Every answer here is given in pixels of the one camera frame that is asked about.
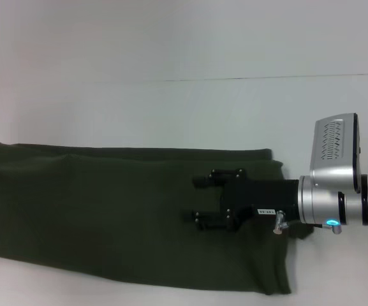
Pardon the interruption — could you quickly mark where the dark green FREE t-shirt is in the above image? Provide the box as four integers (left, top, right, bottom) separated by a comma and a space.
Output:
0, 142, 316, 296

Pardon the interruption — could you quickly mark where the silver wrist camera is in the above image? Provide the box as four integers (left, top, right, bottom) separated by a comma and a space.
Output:
309, 112, 362, 194

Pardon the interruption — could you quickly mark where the thin black cable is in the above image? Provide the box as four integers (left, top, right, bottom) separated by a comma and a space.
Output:
272, 209, 343, 237

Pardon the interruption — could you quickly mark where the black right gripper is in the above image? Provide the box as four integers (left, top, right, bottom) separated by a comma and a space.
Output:
183, 168, 301, 233

